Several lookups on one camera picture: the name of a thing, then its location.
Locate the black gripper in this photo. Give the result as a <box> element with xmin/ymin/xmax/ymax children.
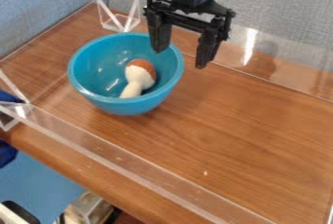
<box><xmin>144</xmin><ymin>0</ymin><xmax>235</xmax><ymax>69</ymax></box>

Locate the clear acrylic back barrier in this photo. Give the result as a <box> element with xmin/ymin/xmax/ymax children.
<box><xmin>141</xmin><ymin>0</ymin><xmax>333</xmax><ymax>102</ymax></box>

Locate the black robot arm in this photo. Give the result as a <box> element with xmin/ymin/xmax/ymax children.
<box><xmin>144</xmin><ymin>0</ymin><xmax>235</xmax><ymax>69</ymax></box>

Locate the clear acrylic barrier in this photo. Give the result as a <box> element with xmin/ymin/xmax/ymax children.
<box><xmin>0</xmin><ymin>68</ymin><xmax>278</xmax><ymax>224</ymax></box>
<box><xmin>141</xmin><ymin>0</ymin><xmax>333</xmax><ymax>102</ymax></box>

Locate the blue cloth object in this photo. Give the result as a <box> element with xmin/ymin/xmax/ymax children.
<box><xmin>0</xmin><ymin>89</ymin><xmax>23</xmax><ymax>168</ymax></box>

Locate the clear acrylic corner bracket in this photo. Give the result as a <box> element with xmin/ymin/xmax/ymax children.
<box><xmin>96</xmin><ymin>0</ymin><xmax>140</xmax><ymax>32</ymax></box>

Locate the white brown toy mushroom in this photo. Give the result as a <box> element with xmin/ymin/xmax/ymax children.
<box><xmin>118</xmin><ymin>58</ymin><xmax>156</xmax><ymax>98</ymax></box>

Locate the blue bowl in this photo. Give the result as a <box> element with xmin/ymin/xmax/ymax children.
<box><xmin>68</xmin><ymin>32</ymin><xmax>184</xmax><ymax>116</ymax></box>

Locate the clear acrylic front barrier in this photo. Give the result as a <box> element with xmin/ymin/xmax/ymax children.
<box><xmin>0</xmin><ymin>68</ymin><xmax>278</xmax><ymax>224</ymax></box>

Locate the black white object bottom left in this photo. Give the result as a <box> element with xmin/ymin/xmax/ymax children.
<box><xmin>0</xmin><ymin>201</ymin><xmax>40</xmax><ymax>224</ymax></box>

